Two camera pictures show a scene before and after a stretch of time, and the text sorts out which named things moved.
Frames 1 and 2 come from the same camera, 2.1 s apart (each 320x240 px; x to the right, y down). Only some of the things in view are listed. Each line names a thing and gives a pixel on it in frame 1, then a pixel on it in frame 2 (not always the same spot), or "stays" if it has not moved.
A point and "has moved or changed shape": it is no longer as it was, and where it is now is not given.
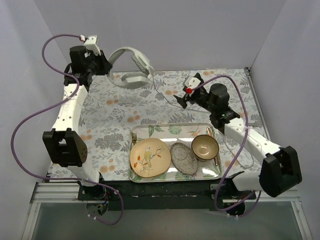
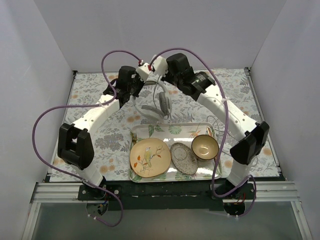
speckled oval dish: (183, 158) stays
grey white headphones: (132, 81) has moved or changed shape
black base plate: (190, 195) stays
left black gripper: (100, 64) to (136, 85)
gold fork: (134, 138) stays
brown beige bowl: (205, 147) stays
